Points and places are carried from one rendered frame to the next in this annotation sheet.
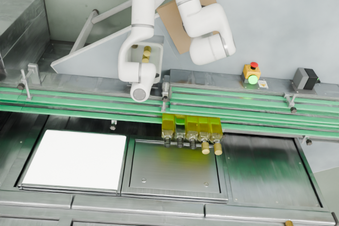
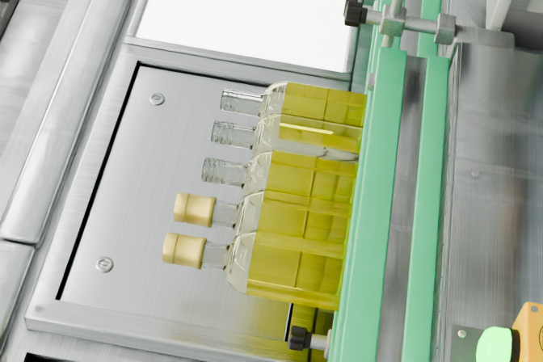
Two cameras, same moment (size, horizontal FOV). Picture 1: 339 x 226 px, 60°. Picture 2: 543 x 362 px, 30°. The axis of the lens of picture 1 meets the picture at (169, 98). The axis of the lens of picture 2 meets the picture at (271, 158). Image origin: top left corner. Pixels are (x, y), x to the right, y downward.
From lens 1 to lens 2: 138 cm
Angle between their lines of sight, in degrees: 65
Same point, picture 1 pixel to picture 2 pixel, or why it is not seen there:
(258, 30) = not seen: outside the picture
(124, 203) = (88, 52)
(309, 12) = not seen: outside the picture
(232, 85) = (473, 277)
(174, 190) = (99, 165)
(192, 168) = not seen: hidden behind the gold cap
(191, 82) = (473, 111)
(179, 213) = (20, 171)
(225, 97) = (392, 237)
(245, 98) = (389, 328)
